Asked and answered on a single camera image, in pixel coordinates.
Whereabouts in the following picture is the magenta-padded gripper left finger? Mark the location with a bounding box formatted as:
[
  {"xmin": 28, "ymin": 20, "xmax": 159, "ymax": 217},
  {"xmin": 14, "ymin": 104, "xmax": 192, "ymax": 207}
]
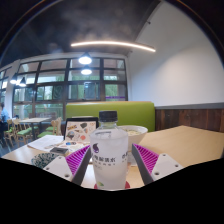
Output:
[{"xmin": 43, "ymin": 144, "xmax": 93, "ymax": 187}]

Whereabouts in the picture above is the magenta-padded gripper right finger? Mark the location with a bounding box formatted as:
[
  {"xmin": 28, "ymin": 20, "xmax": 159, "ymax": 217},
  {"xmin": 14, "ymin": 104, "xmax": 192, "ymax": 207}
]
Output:
[{"xmin": 131, "ymin": 143, "xmax": 184, "ymax": 187}]

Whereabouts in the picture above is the clear black-capped drink bottle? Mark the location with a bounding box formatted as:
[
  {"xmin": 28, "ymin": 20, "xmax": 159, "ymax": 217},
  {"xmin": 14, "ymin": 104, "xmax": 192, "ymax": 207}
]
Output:
[{"xmin": 89, "ymin": 110, "xmax": 130, "ymax": 191}]

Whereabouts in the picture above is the small dark wallet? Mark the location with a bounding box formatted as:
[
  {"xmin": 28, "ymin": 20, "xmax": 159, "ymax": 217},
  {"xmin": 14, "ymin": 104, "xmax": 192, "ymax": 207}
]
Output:
[{"xmin": 49, "ymin": 146, "xmax": 70, "ymax": 156}]

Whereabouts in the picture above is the green-patterned white mug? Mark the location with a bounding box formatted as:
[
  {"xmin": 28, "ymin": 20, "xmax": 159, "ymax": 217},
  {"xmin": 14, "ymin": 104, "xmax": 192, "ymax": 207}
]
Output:
[{"xmin": 30, "ymin": 152, "xmax": 61, "ymax": 170}]

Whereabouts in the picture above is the printed sticker sheet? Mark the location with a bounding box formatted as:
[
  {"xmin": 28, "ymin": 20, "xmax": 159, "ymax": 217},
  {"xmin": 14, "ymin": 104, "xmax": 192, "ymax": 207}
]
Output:
[{"xmin": 54, "ymin": 139, "xmax": 90, "ymax": 155}]

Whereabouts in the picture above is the white paper sheet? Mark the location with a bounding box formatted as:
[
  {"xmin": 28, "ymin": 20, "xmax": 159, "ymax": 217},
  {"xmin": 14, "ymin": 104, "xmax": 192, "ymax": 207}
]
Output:
[{"xmin": 27, "ymin": 134, "xmax": 65, "ymax": 152}]

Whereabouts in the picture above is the black-framed picture tablet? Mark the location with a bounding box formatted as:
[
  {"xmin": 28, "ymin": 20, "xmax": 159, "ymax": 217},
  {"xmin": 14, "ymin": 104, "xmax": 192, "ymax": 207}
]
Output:
[{"xmin": 63, "ymin": 116, "xmax": 100, "ymax": 143}]

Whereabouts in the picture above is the white bowl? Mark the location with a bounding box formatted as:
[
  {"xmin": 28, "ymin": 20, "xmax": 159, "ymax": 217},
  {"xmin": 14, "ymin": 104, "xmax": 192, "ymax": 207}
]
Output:
[{"xmin": 117, "ymin": 124, "xmax": 149, "ymax": 153}]

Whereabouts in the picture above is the green-seated wooden chairs group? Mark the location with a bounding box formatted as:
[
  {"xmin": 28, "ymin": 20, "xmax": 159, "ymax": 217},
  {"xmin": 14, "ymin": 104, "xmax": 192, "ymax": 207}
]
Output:
[{"xmin": 3, "ymin": 116, "xmax": 64, "ymax": 148}]

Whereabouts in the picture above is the wooden dining table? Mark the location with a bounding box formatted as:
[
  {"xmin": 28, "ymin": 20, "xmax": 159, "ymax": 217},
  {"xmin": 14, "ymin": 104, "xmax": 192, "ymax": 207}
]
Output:
[{"xmin": 18, "ymin": 116, "xmax": 53, "ymax": 136}]

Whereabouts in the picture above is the green upholstered bench backrest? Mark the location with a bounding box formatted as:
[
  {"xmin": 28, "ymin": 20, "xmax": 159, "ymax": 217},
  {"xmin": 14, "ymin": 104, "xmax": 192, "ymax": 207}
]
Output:
[{"xmin": 65, "ymin": 101, "xmax": 156, "ymax": 133}]

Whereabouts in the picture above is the person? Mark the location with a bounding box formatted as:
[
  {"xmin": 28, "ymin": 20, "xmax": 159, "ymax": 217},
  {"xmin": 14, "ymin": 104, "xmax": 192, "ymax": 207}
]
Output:
[{"xmin": 0, "ymin": 102, "xmax": 11, "ymax": 134}]

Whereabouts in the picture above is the dark-shaded pendant lamp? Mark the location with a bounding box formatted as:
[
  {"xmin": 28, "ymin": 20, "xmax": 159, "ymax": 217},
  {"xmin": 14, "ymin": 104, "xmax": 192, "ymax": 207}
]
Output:
[
  {"xmin": 9, "ymin": 72, "xmax": 18, "ymax": 85},
  {"xmin": 18, "ymin": 76, "xmax": 28, "ymax": 88},
  {"xmin": 78, "ymin": 52, "xmax": 93, "ymax": 66}
]

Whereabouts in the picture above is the curved linear ceiling light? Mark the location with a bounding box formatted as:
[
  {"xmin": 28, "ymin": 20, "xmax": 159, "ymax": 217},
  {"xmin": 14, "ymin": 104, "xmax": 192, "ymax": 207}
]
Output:
[{"xmin": 70, "ymin": 40, "xmax": 157, "ymax": 53}]

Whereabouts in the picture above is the black-framed window wall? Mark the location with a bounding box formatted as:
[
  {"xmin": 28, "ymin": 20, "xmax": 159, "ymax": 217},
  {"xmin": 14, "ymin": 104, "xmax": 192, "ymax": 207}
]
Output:
[{"xmin": 0, "ymin": 57, "xmax": 129, "ymax": 119}]

